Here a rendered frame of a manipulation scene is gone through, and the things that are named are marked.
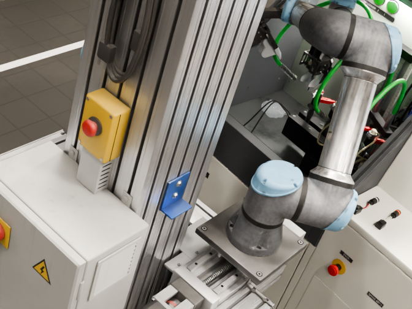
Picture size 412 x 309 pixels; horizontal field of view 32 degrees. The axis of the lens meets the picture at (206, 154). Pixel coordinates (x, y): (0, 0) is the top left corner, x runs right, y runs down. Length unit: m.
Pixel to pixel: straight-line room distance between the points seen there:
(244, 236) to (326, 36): 0.54
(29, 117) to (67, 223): 2.32
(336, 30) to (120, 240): 0.73
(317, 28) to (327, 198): 0.42
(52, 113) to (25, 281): 2.30
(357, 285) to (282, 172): 0.64
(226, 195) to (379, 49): 0.97
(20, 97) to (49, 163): 2.30
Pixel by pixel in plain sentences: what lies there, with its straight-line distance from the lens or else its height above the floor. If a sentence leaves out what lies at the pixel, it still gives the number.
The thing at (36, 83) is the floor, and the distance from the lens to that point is 4.09.
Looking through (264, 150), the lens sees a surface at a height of 0.95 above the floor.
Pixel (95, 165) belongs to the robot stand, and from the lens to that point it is 1.58.
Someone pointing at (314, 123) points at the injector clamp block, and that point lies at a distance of 2.57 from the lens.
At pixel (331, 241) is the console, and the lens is 2.32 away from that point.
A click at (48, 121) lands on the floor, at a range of 3.83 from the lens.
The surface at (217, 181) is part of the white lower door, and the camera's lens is 2.59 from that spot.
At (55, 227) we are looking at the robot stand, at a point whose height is 1.23.
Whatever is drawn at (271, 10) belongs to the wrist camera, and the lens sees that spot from 2.35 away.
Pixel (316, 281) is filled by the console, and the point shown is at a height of 0.69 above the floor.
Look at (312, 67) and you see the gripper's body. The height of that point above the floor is 1.22.
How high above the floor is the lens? 2.32
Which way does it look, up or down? 37 degrees down
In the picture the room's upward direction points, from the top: 19 degrees clockwise
